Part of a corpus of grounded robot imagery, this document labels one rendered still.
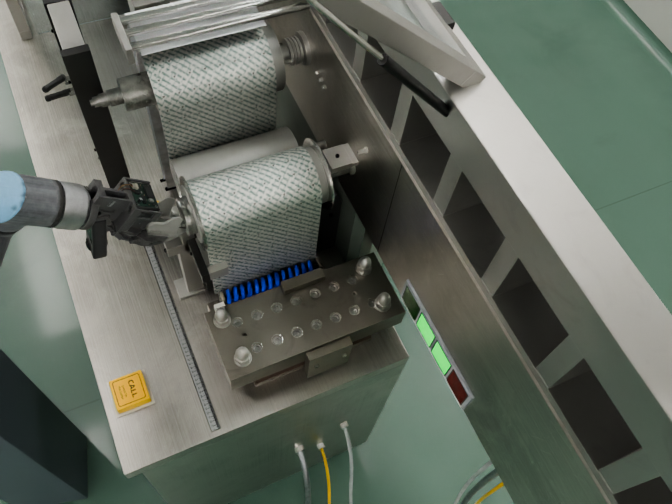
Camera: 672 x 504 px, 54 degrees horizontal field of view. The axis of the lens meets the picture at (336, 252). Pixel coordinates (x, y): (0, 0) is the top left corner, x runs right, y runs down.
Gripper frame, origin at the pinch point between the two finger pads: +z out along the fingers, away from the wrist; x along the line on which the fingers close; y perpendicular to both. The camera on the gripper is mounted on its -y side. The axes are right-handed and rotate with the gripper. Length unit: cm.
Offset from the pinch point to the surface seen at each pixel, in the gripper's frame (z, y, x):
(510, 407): 24, 30, -55
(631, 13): 284, 81, 118
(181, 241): 7.9, -8.0, 3.6
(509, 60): 227, 28, 114
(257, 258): 19.9, -1.6, -4.3
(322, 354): 30.5, -4.9, -25.6
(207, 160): 9.5, 5.5, 14.1
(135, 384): 8.0, -36.4, -13.4
